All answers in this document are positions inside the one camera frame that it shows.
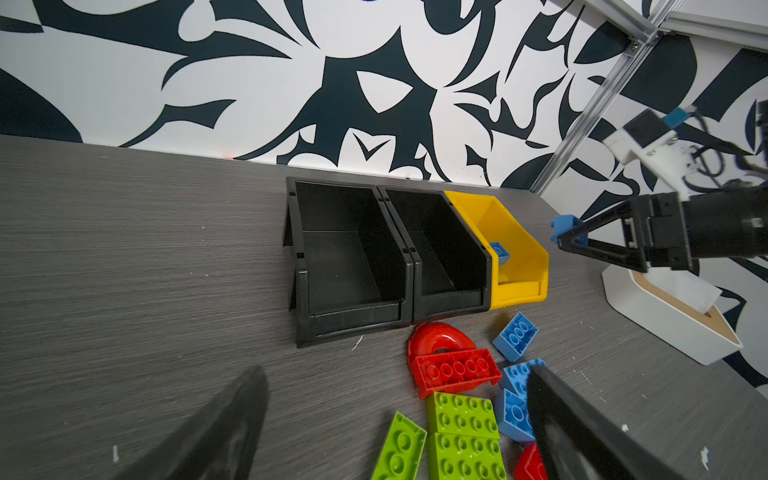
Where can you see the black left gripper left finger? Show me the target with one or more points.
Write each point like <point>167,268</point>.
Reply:
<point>218,442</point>

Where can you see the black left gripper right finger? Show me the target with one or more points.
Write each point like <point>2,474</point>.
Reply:
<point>576,441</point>

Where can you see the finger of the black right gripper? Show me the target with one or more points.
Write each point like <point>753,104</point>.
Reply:
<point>618,217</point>
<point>633,259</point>

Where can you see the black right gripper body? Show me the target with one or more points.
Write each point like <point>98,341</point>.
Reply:
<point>656,234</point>

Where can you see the blue lego brick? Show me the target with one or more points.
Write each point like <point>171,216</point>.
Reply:
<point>512,417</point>
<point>515,338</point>
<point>562,235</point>
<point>514,377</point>

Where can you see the blue lego brick front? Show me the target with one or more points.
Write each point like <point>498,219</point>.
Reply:
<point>562,235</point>

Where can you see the blue lego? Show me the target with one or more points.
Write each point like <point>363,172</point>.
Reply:
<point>502,254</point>

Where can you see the white tissue box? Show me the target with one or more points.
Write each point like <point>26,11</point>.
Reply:
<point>704,337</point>

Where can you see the yellow storage bin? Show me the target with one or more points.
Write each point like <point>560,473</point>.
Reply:
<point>524,278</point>

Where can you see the green square lego plate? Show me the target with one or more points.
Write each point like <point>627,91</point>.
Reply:
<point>463,438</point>

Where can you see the red slope lego brick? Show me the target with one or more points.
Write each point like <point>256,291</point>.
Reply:
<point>453,372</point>

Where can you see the green small lego brick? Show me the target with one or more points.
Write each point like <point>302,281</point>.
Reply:
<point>402,450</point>

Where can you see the black middle storage bin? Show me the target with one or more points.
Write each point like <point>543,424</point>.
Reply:
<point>452,269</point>

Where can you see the black storage bin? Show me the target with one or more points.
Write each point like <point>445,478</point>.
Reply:
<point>452,269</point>
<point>353,273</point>

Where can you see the red arch lego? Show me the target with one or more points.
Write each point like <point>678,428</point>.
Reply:
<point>437,338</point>

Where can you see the black left storage bin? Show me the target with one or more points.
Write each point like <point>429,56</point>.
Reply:
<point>353,273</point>

